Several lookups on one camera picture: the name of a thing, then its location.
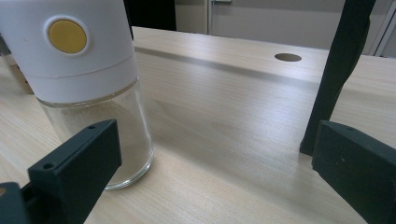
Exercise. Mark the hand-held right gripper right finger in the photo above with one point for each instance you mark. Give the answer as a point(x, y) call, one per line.
point(361, 168)

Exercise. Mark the black low shelf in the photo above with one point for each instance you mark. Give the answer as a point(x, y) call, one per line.
point(342, 62)

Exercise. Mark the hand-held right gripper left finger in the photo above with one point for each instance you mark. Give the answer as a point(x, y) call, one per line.
point(77, 168)

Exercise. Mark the black curtain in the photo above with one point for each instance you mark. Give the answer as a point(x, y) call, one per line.
point(149, 14)

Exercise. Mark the white cup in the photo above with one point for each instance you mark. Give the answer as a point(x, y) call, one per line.
point(93, 77)

